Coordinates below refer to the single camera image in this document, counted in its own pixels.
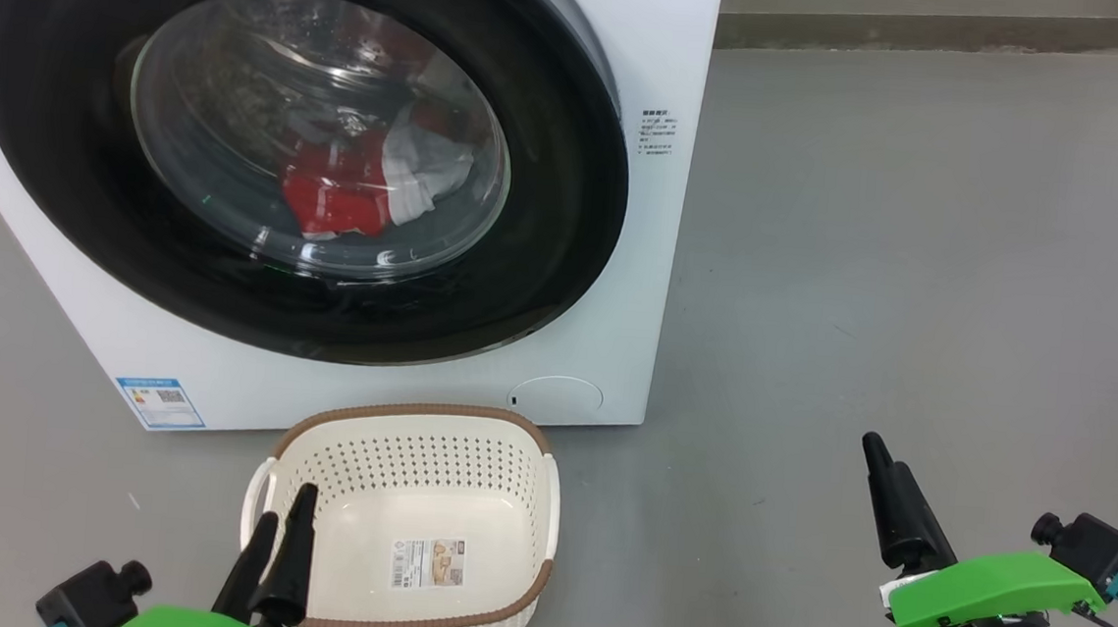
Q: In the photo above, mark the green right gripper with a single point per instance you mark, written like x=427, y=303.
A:
x=992, y=590

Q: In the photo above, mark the red and white garment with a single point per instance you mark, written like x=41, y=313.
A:
x=336, y=195

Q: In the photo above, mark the black round glass washer door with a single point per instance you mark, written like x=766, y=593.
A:
x=61, y=121

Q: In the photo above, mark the cream perforated laundry basket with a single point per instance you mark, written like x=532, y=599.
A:
x=496, y=506

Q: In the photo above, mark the white front-load washing machine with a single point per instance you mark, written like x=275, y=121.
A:
x=639, y=290

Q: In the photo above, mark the steel washer drum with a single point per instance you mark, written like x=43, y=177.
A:
x=239, y=104

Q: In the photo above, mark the blue energy label sticker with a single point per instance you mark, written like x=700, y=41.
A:
x=159, y=404

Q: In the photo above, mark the round white filter cover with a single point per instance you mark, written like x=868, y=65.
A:
x=556, y=399

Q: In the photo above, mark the small printed text label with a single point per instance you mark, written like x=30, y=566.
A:
x=658, y=132

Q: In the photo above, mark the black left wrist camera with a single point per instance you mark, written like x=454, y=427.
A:
x=92, y=596

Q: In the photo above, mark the grey wall baseboard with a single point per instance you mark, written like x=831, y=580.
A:
x=933, y=35

